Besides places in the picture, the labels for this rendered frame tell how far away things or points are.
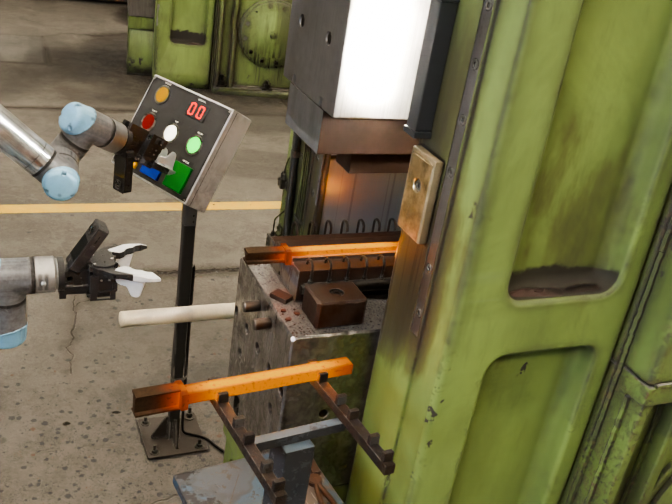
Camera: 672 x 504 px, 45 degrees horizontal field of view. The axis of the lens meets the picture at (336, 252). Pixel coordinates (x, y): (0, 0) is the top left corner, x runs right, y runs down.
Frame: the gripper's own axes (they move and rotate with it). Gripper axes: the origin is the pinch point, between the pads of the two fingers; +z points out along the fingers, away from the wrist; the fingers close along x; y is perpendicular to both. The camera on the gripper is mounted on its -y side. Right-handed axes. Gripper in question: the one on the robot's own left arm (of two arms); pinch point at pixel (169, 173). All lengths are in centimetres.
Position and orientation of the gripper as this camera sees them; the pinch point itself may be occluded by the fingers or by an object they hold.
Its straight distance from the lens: 217.0
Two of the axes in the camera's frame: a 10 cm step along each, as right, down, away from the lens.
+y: 4.6, -8.9, -0.2
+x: -7.3, -4.0, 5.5
